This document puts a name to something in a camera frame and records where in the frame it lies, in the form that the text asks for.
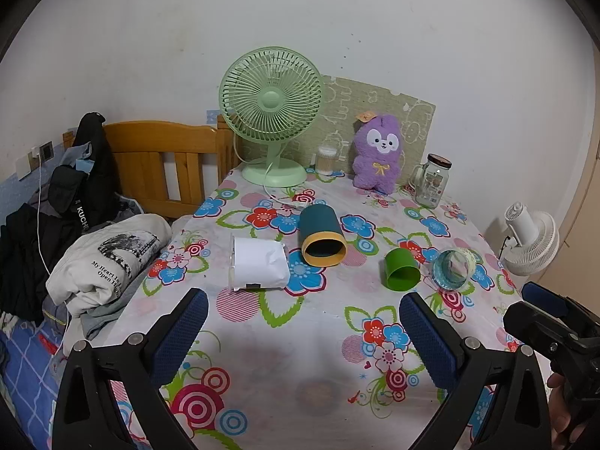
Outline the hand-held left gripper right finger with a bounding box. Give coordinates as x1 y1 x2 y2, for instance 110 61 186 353
398 292 553 450

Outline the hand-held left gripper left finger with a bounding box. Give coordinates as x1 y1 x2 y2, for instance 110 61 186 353
51 287 210 450

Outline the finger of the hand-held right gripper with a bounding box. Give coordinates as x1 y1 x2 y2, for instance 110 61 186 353
502 301 582 363
521 282 589 326

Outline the teal cup with yellow rim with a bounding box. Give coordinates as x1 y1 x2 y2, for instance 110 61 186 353
299 205 348 268

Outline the clear blue patterned cup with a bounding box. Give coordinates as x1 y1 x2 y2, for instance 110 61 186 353
431 249 475 291

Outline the green plastic cup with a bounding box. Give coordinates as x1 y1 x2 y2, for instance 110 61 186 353
384 248 421 290

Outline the person's right hand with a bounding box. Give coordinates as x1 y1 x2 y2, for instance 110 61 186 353
547 372 575 449

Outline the white floor fan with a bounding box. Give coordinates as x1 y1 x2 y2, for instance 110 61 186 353
501 201 561 277

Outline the grey folded clothing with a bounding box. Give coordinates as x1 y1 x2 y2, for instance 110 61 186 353
42 267 151 344

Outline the beige wooden door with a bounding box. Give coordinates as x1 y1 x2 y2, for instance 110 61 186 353
560 147 600 291

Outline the white tissue pack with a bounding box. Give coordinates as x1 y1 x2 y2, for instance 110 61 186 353
229 235 291 291

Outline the white printed t-shirt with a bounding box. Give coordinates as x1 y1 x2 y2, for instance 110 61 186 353
45 214 173 318

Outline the glass jar mug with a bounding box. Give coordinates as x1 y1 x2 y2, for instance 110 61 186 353
410 154 453 209

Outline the pile of clothes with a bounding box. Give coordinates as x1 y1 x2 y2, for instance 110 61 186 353
0 111 141 324

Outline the purple plush toy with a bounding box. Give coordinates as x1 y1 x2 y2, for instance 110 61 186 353
351 112 405 195

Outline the wooden headboard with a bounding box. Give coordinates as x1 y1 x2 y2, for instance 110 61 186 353
63 115 245 220

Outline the cotton swab container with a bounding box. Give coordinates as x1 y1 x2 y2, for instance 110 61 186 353
315 145 339 176

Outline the green desk fan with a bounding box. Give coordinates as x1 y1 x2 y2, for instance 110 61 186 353
219 47 325 188

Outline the green patterned board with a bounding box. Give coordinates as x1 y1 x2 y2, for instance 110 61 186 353
300 75 437 183

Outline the white fan cable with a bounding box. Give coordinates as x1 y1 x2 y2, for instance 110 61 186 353
262 162 310 209

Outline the white charging cable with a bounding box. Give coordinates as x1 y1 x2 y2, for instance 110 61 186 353
32 150 73 343

